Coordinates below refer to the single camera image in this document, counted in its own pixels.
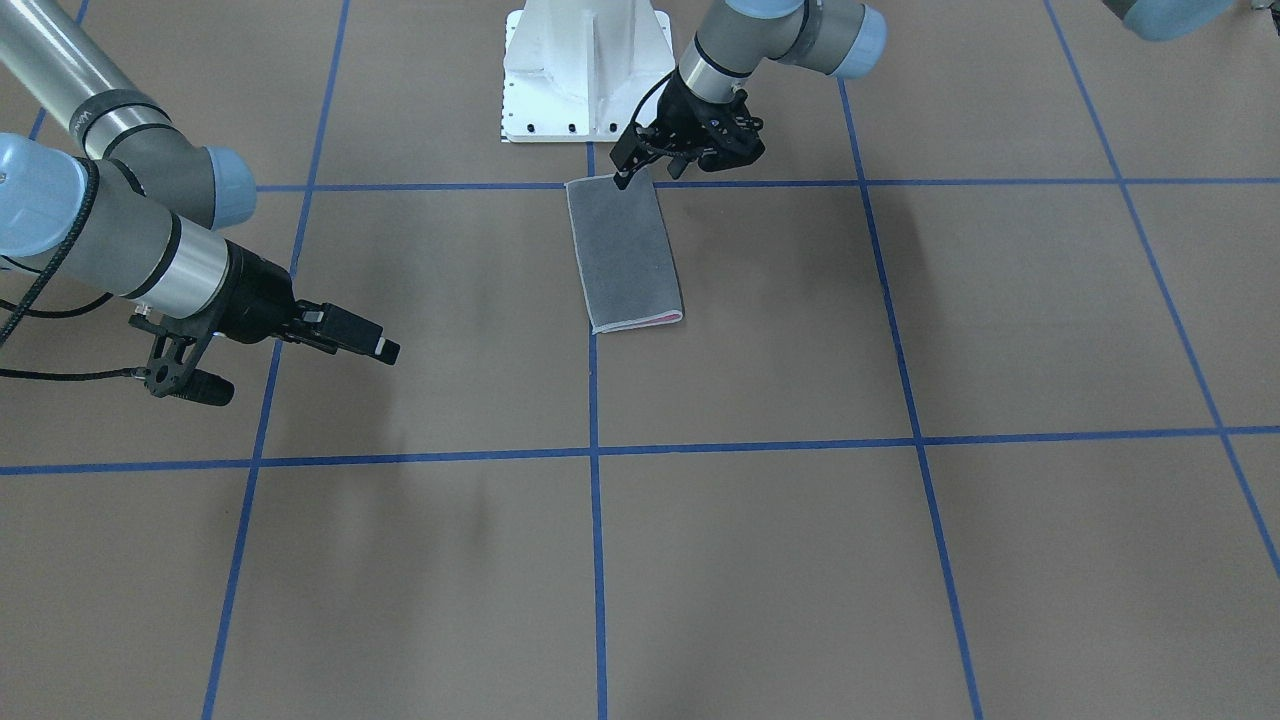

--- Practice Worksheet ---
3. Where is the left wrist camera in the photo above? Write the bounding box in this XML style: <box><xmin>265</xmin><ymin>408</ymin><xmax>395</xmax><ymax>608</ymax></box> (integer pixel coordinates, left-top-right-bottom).
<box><xmin>692</xmin><ymin>88</ymin><xmax>765</xmax><ymax>172</ymax></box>

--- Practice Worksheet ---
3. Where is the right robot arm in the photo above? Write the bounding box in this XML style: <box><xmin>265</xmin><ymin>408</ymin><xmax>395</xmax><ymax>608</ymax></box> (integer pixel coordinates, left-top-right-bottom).
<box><xmin>1</xmin><ymin>1</ymin><xmax>399</xmax><ymax>378</ymax></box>

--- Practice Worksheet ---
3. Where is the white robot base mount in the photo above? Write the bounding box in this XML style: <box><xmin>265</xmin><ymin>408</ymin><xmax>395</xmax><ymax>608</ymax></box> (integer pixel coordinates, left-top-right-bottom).
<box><xmin>500</xmin><ymin>1</ymin><xmax>675</xmax><ymax>143</ymax></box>

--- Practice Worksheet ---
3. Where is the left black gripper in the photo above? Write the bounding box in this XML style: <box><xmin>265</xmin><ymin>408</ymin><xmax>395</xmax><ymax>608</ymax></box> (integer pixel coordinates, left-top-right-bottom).
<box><xmin>611</xmin><ymin>78</ymin><xmax>741</xmax><ymax>191</ymax></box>

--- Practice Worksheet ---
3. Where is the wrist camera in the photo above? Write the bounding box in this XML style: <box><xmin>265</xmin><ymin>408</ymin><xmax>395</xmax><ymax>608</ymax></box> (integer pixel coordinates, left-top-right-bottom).
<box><xmin>129</xmin><ymin>307</ymin><xmax>236</xmax><ymax>407</ymax></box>
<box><xmin>692</xmin><ymin>88</ymin><xmax>765</xmax><ymax>172</ymax></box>

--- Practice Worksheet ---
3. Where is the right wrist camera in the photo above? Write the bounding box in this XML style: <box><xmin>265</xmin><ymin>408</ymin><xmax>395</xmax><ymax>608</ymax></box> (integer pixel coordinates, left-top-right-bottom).
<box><xmin>129</xmin><ymin>307</ymin><xmax>236</xmax><ymax>407</ymax></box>

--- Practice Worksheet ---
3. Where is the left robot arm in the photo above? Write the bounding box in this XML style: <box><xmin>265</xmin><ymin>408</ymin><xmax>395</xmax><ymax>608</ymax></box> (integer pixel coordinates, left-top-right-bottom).
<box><xmin>611</xmin><ymin>1</ymin><xmax>888</xmax><ymax>190</ymax></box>

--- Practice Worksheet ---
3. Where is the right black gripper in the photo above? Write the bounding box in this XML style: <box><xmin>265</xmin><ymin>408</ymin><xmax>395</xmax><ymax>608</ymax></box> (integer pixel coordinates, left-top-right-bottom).
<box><xmin>205</xmin><ymin>240</ymin><xmax>401</xmax><ymax>366</ymax></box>

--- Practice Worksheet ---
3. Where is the pink and grey microfibre towel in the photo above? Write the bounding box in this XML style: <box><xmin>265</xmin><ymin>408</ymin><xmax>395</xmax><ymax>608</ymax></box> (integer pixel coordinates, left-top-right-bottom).
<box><xmin>564</xmin><ymin>168</ymin><xmax>684</xmax><ymax>334</ymax></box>

